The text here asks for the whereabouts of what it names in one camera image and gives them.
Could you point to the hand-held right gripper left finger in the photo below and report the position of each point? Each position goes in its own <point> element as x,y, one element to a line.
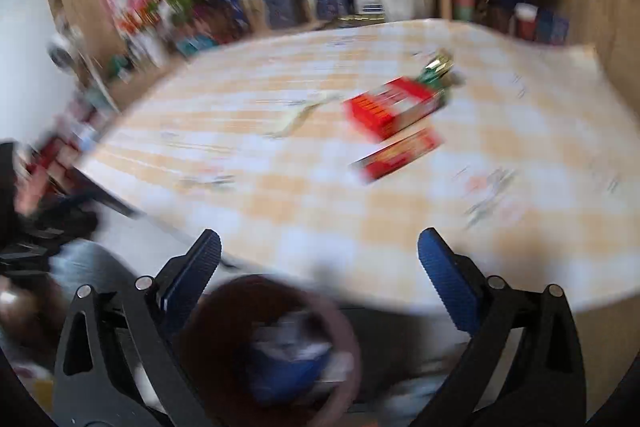
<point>192,277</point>

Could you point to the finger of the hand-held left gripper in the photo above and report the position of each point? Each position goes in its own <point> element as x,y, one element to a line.
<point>70,214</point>
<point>35,252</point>

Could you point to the white paper strip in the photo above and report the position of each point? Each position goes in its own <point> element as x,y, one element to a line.
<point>300,114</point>

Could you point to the person's leg in jeans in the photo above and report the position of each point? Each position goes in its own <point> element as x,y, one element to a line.
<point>85,267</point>

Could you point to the brown plastic trash bin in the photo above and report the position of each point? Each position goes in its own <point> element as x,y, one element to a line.
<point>220,307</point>

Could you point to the dark blue carton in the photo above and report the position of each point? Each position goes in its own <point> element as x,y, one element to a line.
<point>285,372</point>

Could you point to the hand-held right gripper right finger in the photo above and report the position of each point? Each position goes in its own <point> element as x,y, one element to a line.
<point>447,282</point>

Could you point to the white standing fan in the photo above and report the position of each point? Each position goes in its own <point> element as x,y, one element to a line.
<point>65,54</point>

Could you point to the red cardboard box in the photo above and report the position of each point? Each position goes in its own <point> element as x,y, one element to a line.
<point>390,107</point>

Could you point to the gold ornate tray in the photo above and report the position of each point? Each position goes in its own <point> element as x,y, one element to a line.
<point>357,21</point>

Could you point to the small blue box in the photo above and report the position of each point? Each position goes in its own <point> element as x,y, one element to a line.
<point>552,28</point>

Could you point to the red white plaid blanket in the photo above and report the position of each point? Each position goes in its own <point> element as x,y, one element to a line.
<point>65,157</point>

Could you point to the green gold wrapper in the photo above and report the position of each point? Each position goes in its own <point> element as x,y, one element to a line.
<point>435,69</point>

